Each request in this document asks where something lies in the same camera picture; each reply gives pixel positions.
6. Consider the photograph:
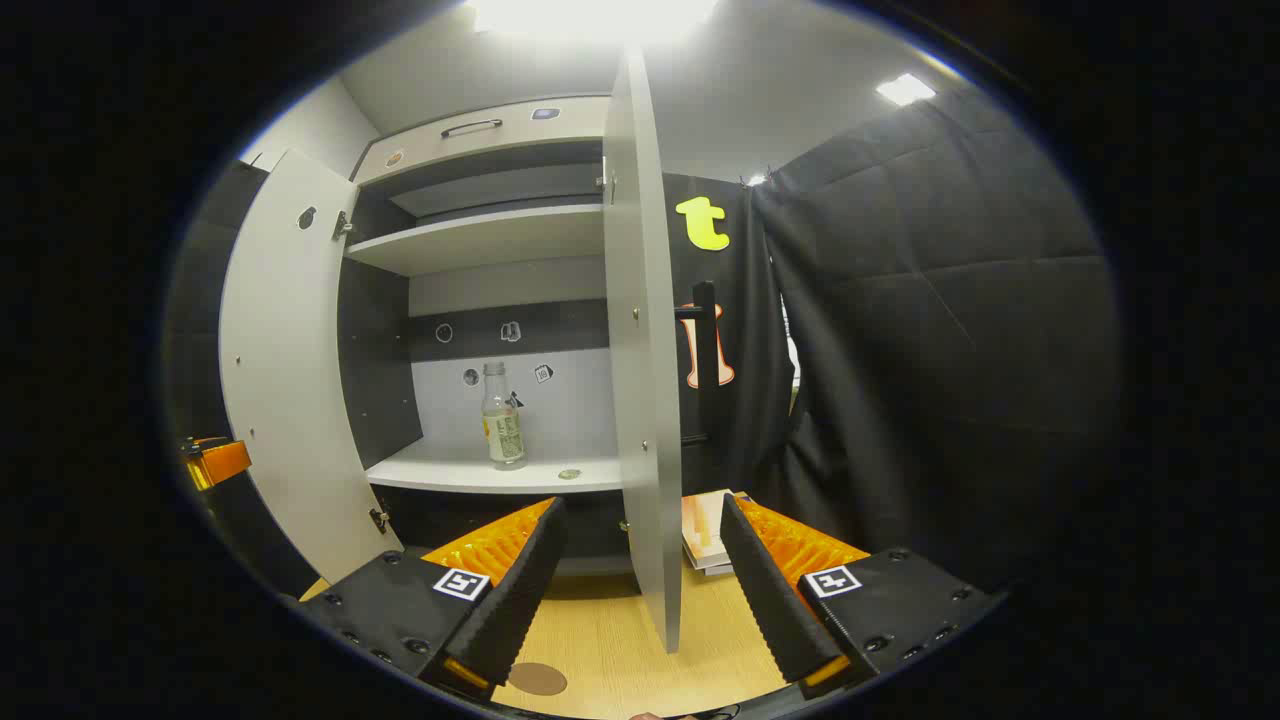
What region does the clear glass bottle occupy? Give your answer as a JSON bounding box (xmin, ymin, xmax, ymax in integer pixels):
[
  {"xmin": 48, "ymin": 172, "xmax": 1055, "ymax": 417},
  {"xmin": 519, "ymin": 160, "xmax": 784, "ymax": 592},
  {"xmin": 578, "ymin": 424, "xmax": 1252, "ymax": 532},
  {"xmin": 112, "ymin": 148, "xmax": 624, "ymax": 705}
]
[{"xmin": 482, "ymin": 362, "xmax": 528, "ymax": 471}]

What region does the white cabinet shelf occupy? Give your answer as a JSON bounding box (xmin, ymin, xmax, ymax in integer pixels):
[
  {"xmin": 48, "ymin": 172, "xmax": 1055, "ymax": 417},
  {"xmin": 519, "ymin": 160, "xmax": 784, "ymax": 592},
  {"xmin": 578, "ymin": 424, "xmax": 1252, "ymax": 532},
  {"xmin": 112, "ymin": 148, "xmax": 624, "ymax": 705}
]
[
  {"xmin": 345, "ymin": 205, "xmax": 606, "ymax": 278},
  {"xmin": 367, "ymin": 440, "xmax": 626, "ymax": 494}
]

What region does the white and grey cabinet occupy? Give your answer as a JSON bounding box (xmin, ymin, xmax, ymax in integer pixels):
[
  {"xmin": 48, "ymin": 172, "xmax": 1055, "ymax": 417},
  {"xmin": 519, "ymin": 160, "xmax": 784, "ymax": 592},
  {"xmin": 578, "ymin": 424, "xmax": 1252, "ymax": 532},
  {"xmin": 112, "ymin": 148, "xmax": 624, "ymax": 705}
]
[{"xmin": 335, "ymin": 95, "xmax": 641, "ymax": 576}]

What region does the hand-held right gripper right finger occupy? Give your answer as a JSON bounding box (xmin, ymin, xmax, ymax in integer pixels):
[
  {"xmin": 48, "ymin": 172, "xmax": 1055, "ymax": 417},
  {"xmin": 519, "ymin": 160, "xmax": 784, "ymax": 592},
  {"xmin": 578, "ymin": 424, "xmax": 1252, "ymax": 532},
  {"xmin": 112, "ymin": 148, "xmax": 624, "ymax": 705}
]
[{"xmin": 720, "ymin": 492, "xmax": 1007, "ymax": 701}]

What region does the round brown coaster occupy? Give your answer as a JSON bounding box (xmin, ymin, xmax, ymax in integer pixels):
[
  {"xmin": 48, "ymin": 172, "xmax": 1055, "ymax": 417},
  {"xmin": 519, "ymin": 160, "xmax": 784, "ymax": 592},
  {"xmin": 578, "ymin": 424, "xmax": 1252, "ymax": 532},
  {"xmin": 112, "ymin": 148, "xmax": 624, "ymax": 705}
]
[{"xmin": 508, "ymin": 662, "xmax": 568, "ymax": 697}]

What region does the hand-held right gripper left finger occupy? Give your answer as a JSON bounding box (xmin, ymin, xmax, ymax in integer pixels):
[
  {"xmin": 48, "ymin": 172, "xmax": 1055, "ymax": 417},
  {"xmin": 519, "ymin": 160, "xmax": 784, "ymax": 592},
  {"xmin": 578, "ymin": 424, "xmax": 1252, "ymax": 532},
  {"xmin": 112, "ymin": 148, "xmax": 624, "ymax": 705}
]
[{"xmin": 298, "ymin": 496, "xmax": 569, "ymax": 696}]

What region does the black door handle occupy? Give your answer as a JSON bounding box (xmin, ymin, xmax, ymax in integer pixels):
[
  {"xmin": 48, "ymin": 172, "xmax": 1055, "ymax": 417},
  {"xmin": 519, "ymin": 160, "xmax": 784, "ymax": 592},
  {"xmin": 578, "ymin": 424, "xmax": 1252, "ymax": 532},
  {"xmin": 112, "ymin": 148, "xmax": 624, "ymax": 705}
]
[{"xmin": 675, "ymin": 282, "xmax": 721, "ymax": 446}]

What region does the stack of booklets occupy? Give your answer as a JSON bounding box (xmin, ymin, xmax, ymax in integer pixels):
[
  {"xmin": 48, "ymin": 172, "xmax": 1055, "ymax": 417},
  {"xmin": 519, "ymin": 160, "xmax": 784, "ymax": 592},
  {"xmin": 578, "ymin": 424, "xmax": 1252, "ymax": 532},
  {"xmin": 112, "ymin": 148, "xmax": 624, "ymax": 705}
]
[{"xmin": 682, "ymin": 489, "xmax": 741, "ymax": 578}]

